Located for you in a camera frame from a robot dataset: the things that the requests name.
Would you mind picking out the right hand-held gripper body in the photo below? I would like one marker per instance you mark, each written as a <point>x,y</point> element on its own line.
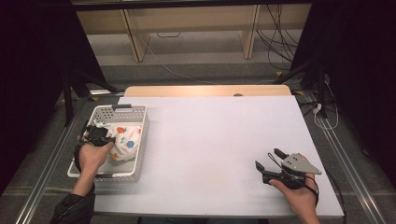
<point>299,166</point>

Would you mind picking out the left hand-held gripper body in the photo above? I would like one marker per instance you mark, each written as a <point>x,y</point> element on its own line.
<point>96,134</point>

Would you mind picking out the white cloth with colourful print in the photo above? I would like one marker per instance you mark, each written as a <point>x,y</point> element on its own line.
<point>127,143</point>

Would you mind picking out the white perforated plastic basket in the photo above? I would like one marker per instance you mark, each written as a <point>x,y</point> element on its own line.
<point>138,115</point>

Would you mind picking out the person's left hand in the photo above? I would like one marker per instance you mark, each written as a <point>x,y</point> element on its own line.
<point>91,161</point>

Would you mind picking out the person's right hand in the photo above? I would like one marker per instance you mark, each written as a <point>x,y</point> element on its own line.
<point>300,199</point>

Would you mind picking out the black tripod stand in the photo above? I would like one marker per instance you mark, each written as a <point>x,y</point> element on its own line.
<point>70,99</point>
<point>317,84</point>

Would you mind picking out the black curtain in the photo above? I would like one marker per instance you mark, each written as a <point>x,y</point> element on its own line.
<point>364,77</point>
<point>31,77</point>

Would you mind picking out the beige wooden shelf unit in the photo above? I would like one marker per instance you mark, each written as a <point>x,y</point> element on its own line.
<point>193,18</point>

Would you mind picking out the aluminium frame rail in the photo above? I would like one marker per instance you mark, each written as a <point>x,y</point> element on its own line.
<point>351,174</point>
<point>43,180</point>

